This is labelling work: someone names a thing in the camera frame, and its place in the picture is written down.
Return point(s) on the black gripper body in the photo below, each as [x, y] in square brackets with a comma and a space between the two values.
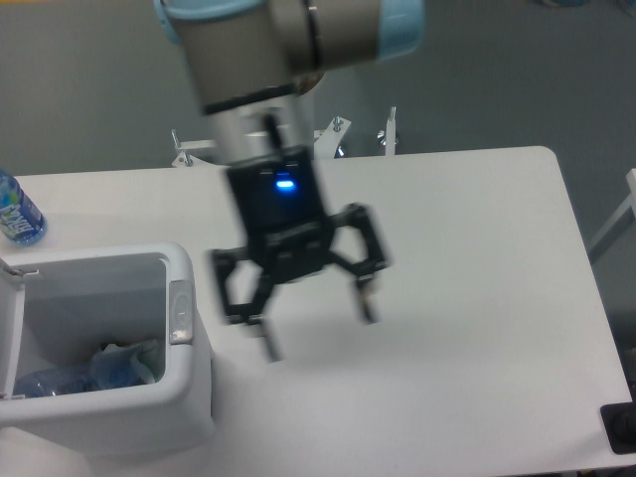
[288, 233]

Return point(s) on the white plastic bag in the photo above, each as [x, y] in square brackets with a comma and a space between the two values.
[138, 364]

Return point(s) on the crushed clear plastic bottle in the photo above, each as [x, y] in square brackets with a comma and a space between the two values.
[56, 382]

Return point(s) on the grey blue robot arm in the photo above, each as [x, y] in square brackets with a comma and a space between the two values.
[246, 59]

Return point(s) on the white trash can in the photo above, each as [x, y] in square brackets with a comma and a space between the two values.
[59, 308]

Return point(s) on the blue labelled water bottle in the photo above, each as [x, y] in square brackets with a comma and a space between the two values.
[22, 223]

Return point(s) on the black clamp at table edge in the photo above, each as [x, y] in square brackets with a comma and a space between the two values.
[619, 423]

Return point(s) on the white pedestal base frame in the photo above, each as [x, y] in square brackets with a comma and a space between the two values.
[329, 143]

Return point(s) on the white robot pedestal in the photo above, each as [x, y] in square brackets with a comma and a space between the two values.
[303, 114]

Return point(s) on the white frame at right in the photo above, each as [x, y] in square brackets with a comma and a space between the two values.
[616, 225]

